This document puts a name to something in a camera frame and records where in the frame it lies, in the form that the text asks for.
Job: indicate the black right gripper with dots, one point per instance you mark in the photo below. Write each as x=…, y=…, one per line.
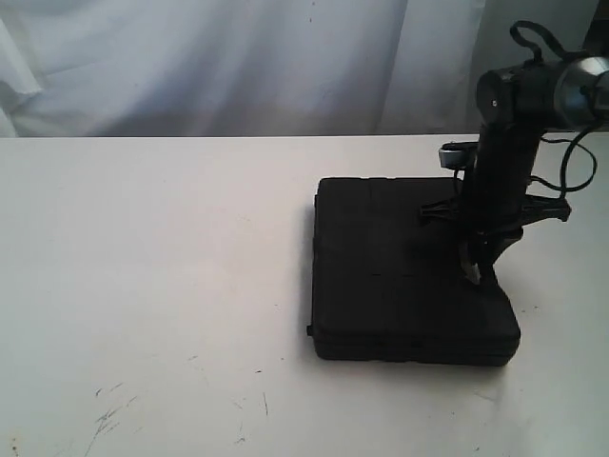
x=492, y=198

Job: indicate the black plastic tool case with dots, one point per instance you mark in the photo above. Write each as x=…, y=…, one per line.
x=387, y=287

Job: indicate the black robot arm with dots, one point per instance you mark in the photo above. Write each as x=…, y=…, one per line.
x=569, y=94

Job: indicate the white backdrop curtain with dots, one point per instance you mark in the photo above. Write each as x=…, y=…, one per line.
x=259, y=68

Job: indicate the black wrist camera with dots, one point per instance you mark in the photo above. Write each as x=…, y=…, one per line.
x=457, y=155

